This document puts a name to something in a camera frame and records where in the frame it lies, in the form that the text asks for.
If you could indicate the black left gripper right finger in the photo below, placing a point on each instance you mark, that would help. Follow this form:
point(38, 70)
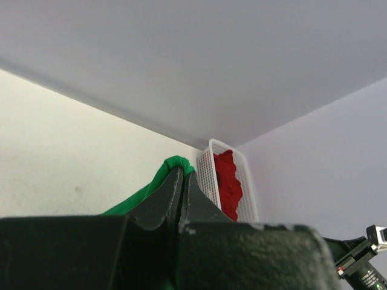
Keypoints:
point(196, 206)

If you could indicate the white plastic basket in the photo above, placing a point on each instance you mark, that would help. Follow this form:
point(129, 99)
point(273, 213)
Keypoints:
point(208, 181)

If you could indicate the dark red t-shirt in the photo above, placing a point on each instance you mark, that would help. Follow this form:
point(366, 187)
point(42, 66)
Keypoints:
point(229, 186)

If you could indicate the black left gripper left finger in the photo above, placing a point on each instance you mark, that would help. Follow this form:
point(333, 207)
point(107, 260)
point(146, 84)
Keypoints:
point(160, 209)

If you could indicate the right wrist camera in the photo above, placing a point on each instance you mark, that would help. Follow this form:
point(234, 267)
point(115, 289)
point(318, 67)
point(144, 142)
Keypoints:
point(352, 259)

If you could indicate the green t-shirt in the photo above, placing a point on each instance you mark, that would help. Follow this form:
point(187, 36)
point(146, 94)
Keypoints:
point(170, 163)

